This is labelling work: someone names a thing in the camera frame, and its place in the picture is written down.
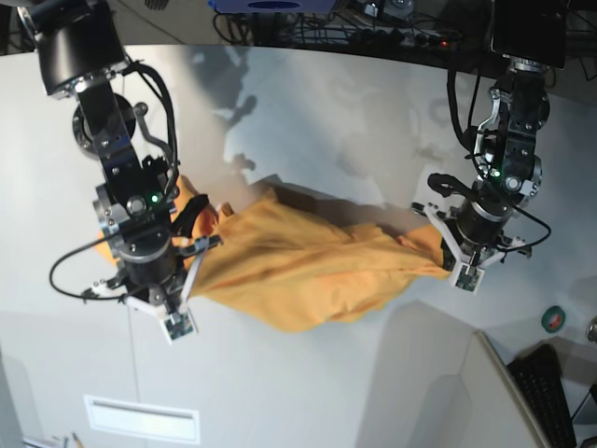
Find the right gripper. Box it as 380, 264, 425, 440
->
111, 230, 187, 308

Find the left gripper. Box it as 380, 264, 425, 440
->
447, 200, 513, 261

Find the yellow t-shirt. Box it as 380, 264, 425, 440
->
92, 173, 456, 334

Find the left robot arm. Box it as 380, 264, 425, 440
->
427, 1, 567, 267

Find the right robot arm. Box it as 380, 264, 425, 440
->
17, 1, 187, 312

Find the green tape roll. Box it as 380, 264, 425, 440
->
541, 305, 566, 334

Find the white table slot plate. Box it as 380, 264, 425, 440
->
83, 396, 201, 445

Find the black keyboard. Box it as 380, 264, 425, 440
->
507, 343, 576, 448

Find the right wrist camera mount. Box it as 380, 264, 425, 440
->
82, 235, 221, 343

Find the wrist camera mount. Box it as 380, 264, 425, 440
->
411, 203, 532, 293
82, 235, 221, 343

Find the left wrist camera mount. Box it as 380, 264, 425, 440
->
411, 203, 532, 293

